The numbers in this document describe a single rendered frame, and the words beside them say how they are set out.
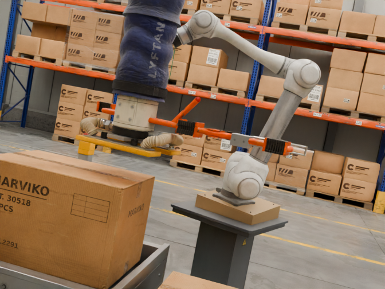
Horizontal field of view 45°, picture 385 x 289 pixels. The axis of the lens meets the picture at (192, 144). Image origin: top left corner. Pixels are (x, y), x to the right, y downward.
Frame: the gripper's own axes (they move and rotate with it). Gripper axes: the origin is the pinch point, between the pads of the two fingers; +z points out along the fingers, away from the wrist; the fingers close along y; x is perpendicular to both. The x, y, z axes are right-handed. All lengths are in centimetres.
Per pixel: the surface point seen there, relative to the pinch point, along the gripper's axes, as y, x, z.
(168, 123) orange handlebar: -63, -22, 5
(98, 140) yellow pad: -62, -15, 32
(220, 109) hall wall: 761, -243, -111
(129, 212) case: -67, -45, 36
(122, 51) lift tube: -51, 10, 7
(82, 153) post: 5, -29, 54
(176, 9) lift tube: -53, 14, -19
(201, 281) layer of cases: -61, -92, 27
